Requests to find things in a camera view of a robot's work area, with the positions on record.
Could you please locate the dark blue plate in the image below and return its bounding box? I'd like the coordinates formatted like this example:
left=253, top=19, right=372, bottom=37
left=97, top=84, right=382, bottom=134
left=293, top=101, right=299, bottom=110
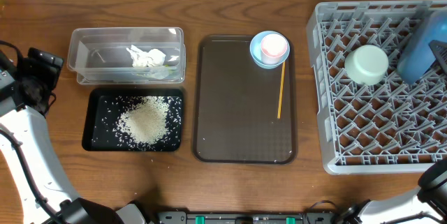
left=397, top=10, right=446, bottom=84

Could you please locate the mint green bowl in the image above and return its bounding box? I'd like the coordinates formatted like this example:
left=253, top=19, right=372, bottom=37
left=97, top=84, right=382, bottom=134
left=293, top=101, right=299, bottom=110
left=344, top=45, right=389, bottom=86

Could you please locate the wooden chopstick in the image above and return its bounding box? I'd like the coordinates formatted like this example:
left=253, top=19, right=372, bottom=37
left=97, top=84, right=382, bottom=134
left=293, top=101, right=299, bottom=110
left=277, top=62, right=286, bottom=119

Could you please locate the white pink cup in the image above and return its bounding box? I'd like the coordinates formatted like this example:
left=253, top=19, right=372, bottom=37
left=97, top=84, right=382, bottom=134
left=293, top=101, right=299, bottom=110
left=261, top=33, right=288, bottom=65

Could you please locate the yellow green snack wrapper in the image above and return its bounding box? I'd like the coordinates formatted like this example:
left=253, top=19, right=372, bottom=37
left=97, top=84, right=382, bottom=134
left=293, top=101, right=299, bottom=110
left=135, top=66, right=175, bottom=80

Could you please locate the white napkin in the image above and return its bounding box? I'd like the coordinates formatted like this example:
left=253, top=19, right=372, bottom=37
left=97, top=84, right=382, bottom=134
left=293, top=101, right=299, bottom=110
left=126, top=45, right=166, bottom=68

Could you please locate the pile of white rice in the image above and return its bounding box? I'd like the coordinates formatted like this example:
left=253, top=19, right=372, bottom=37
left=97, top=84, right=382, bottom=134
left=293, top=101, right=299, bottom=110
left=101, top=95, right=183, bottom=147

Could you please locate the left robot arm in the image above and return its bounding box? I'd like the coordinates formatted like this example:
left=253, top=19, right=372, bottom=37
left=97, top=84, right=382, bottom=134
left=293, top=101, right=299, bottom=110
left=1, top=47, right=149, bottom=224

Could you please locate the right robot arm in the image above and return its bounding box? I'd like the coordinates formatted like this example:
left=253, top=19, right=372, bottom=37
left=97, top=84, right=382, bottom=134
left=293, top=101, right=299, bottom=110
left=337, top=37, right=446, bottom=223

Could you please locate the grey dishwasher rack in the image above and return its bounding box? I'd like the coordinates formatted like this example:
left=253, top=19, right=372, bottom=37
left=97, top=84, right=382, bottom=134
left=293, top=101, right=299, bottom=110
left=307, top=0, right=446, bottom=175

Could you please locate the light blue small bowl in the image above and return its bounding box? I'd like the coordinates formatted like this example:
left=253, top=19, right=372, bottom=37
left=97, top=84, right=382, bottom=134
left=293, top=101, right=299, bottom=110
left=249, top=31, right=291, bottom=69

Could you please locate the brown serving tray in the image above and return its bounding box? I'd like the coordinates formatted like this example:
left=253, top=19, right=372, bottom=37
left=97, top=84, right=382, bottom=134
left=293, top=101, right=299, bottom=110
left=192, top=35, right=298, bottom=165

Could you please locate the black plastic tray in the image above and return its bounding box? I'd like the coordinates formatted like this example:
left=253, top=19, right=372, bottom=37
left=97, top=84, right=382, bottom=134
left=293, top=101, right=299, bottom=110
left=82, top=88, right=183, bottom=152

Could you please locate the clear plastic bin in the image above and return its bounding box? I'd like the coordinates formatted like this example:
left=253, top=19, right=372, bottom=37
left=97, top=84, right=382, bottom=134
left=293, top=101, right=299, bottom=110
left=67, top=27, right=186, bottom=84

